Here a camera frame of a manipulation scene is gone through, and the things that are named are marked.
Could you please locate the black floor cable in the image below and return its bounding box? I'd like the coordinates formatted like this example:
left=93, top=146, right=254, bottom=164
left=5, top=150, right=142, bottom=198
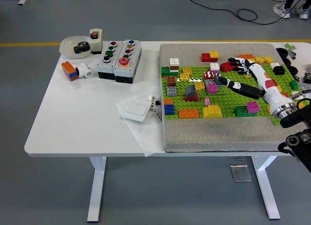
left=187, top=0, right=311, bottom=26

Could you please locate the white wall switch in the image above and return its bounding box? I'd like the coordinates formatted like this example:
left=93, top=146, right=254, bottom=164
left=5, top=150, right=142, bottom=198
left=121, top=100, right=151, bottom=123

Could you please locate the black metal gear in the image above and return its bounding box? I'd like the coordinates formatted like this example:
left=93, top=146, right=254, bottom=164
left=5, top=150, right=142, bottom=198
left=73, top=41, right=92, bottom=55

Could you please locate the multicoloured brick stack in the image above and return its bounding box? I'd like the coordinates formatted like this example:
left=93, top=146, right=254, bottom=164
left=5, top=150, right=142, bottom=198
left=61, top=61, right=79, bottom=82

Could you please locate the translucent paper sheet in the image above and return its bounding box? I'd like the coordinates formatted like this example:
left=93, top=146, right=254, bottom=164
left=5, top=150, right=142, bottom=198
left=115, top=95, right=168, bottom=158

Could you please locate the person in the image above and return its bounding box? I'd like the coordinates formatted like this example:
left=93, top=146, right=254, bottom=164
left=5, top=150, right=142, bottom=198
left=272, top=0, right=311, bottom=20

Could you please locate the grey three-button control box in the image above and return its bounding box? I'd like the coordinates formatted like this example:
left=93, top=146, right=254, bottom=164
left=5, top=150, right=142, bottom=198
left=96, top=40, right=124, bottom=80

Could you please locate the dark grey slope brick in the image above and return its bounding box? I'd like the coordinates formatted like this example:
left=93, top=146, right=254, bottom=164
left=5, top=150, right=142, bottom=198
left=213, top=74, right=225, bottom=87

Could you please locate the magenta square brick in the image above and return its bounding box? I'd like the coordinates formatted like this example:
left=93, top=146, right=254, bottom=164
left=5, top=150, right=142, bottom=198
left=246, top=101, right=260, bottom=114

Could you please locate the grey emergency-stop control box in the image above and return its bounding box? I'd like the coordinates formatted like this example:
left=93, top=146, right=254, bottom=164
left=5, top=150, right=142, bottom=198
left=113, top=39, right=142, bottom=84

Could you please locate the grey-brown mat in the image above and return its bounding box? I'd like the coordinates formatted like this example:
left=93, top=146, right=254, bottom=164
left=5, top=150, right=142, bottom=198
left=159, top=42, right=311, bottom=154

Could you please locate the green studded baseplate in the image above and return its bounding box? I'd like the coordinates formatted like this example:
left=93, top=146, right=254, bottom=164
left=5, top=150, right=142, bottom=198
left=160, top=64, right=309, bottom=121

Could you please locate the red slope brick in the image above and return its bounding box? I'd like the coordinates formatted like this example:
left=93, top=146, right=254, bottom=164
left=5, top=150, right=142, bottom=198
left=184, top=92, right=199, bottom=102

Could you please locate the yellow curved brick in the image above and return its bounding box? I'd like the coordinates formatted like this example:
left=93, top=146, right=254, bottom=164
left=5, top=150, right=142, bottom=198
left=203, top=108, right=223, bottom=119

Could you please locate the red long brick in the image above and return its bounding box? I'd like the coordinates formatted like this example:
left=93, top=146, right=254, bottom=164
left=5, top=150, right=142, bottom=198
left=220, top=62, right=238, bottom=72

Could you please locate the cream red-green switch box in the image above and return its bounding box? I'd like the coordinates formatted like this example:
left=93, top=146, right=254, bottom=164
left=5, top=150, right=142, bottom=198
left=88, top=28, right=103, bottom=55

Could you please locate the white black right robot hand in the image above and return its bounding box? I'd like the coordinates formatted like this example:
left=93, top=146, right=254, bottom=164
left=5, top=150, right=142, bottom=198
left=213, top=56, right=294, bottom=114

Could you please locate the white labelled connector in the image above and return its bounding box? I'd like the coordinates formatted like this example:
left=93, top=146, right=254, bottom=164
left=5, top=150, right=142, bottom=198
left=148, top=94, right=157, bottom=113

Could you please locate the pink square brick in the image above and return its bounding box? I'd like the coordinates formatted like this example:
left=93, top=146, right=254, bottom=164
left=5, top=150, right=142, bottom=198
left=206, top=83, right=219, bottom=95

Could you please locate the dark green long brick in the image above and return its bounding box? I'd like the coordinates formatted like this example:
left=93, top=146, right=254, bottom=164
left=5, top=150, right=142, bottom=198
left=234, top=105, right=257, bottom=118

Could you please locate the cream plastic bowl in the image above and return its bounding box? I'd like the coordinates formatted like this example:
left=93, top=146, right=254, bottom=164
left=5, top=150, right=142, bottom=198
left=59, top=35, right=92, bottom=60

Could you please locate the white pipe tee fitting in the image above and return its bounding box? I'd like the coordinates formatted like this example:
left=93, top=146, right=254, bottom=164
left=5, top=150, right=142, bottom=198
left=75, top=62, right=94, bottom=79

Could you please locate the white table leg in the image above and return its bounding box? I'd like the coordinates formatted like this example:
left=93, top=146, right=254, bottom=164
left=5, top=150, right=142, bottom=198
left=251, top=156, right=282, bottom=220
left=86, top=156, right=107, bottom=223

